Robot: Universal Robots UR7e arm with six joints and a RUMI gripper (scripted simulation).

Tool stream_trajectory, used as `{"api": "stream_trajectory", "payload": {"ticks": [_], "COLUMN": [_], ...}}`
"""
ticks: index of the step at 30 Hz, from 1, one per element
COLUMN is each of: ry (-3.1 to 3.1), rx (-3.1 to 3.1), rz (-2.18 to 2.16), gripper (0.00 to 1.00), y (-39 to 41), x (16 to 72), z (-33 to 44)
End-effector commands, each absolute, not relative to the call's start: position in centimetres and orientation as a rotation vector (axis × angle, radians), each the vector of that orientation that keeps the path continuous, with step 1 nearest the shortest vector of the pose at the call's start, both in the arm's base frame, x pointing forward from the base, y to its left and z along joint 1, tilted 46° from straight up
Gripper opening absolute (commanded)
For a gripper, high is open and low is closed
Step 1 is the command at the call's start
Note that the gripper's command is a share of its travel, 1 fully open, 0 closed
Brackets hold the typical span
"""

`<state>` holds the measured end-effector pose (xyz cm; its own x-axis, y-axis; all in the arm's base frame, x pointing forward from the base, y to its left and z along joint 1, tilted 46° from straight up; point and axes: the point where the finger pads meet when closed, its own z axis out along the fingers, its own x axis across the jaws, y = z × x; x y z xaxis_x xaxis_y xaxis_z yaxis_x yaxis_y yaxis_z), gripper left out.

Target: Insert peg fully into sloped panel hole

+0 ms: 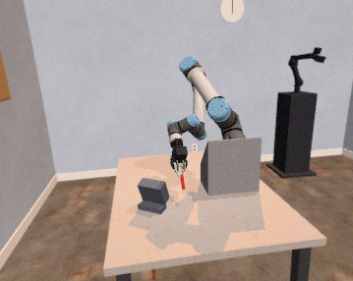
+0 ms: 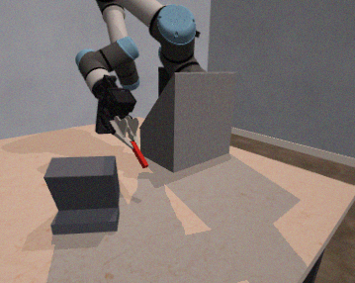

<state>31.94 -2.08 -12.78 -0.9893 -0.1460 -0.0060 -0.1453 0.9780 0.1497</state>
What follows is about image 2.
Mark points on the red peg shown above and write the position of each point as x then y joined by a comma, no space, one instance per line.
139,155

